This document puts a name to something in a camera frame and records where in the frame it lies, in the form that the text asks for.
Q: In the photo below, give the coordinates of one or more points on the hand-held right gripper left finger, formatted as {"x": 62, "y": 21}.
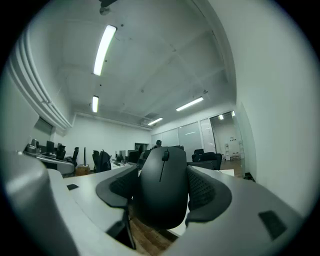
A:
{"x": 87, "y": 200}

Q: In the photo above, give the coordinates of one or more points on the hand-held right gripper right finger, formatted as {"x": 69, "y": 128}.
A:
{"x": 237, "y": 207}

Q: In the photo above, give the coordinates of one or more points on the black computer mouse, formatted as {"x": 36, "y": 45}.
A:
{"x": 162, "y": 190}

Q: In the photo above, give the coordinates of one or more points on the cardboard box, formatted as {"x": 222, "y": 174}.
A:
{"x": 82, "y": 170}

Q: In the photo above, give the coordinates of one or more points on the black office chair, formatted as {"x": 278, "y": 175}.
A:
{"x": 60, "y": 152}
{"x": 103, "y": 161}
{"x": 208, "y": 158}
{"x": 75, "y": 156}

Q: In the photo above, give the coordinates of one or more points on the grey curved desk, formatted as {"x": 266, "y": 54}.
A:
{"x": 56, "y": 163}

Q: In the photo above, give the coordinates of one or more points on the white office desk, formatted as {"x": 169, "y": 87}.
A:
{"x": 122, "y": 165}

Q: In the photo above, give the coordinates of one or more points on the white shelf unit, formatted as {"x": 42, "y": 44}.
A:
{"x": 227, "y": 151}

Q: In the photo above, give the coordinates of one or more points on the black computer monitor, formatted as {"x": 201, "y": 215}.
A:
{"x": 50, "y": 146}

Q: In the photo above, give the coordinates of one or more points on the frosted glass partition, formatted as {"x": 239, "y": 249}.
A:
{"x": 190, "y": 136}

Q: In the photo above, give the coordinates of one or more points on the long ceiling light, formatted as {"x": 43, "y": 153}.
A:
{"x": 95, "y": 104}
{"x": 189, "y": 104}
{"x": 103, "y": 50}
{"x": 155, "y": 121}

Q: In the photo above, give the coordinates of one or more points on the dark ceiling fixture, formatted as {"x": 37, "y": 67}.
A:
{"x": 106, "y": 6}

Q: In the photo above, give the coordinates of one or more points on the white wall pipes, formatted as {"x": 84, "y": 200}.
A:
{"x": 37, "y": 82}

